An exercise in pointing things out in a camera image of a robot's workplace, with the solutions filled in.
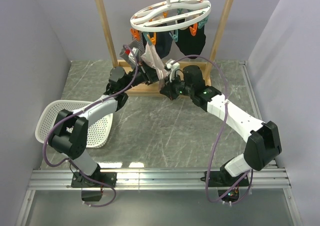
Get wooden hanging rack frame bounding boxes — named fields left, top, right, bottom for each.
left=91, top=0, right=238, bottom=98

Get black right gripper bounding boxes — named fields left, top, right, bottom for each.
left=160, top=72, right=194, bottom=101

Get white oval clip hanger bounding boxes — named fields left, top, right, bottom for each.
left=130, top=0, right=212, bottom=33

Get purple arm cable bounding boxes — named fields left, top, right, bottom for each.
left=174, top=54, right=254, bottom=205
left=42, top=44, right=142, bottom=208

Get navy blue underwear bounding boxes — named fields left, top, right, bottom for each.
left=155, top=32, right=173, bottom=59

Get white perforated plastic basket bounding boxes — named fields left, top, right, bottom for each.
left=35, top=100, right=113, bottom=149

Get black underwear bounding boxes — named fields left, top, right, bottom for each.
left=175, top=26, right=206, bottom=56

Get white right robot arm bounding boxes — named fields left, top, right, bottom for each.
left=160, top=62, right=282, bottom=187

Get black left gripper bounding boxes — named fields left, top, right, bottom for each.
left=122, top=60, right=169, bottom=92

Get teal clothes peg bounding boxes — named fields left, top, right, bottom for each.
left=168, top=29, right=179, bottom=43
left=203, top=16, right=209, bottom=24
left=197, top=20, right=206, bottom=29

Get orange clothes peg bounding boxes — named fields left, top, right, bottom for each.
left=189, top=23, right=198, bottom=37
left=145, top=32, right=157, bottom=46
left=130, top=28, right=140, bottom=41

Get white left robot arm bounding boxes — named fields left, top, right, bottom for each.
left=42, top=62, right=159, bottom=187

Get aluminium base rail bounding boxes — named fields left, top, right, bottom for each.
left=14, top=60, right=305, bottom=226

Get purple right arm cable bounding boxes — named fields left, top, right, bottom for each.
left=174, top=54, right=254, bottom=205

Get grey striped underwear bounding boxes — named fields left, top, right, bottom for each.
left=119, top=38, right=145, bottom=69

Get white pink-trimmed underwear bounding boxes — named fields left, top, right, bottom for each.
left=142, top=43, right=170, bottom=90

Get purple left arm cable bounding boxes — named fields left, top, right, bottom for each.
left=42, top=44, right=142, bottom=208

